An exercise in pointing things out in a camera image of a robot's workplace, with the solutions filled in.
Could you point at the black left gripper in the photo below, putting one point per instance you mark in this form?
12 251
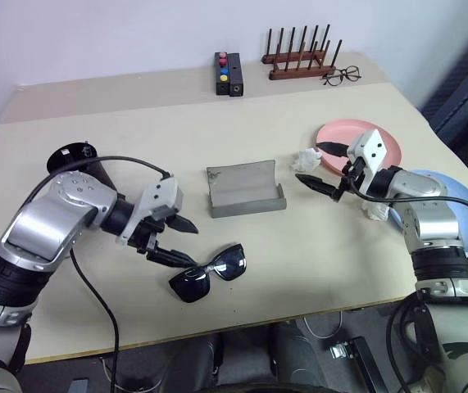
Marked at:
147 237

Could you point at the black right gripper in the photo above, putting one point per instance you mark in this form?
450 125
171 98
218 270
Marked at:
350 176

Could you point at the large white tissue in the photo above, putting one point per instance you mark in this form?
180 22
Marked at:
307 159

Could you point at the black sunglasses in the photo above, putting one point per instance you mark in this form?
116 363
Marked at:
190 286

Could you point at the small white tissue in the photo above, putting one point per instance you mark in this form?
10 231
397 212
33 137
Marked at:
379 213

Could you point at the grey glasses case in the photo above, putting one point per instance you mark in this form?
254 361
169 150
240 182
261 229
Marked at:
242 188

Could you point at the black ballpoint pen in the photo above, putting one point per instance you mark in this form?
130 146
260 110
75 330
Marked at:
87 150

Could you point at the blue plate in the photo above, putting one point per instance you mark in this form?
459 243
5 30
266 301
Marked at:
467 200

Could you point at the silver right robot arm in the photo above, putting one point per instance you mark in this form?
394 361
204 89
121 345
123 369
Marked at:
426 184

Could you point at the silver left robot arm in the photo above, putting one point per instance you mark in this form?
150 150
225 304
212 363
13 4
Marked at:
53 221

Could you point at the pink plate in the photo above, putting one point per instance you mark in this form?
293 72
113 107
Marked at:
336 132

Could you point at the brown-framed eyeglasses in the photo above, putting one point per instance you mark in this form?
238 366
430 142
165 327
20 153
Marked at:
333 79

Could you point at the brown wooden peg rack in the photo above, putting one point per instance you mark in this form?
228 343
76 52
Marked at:
299 73

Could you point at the black button box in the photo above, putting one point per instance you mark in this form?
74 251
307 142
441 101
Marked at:
219 88

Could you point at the black box with socket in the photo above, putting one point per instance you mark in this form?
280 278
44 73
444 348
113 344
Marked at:
235 69

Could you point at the black plastic cup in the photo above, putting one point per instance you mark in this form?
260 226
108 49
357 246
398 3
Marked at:
69 159

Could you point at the dark ribbed chair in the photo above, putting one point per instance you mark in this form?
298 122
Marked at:
459 94

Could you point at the grey box on floor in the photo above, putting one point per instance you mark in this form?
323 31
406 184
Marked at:
80 386

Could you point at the metal latch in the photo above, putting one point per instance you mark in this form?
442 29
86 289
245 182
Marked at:
339 352

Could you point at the black bar on floor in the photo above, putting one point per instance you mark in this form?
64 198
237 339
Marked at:
366 360

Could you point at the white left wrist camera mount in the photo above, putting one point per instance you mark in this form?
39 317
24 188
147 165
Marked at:
155 196

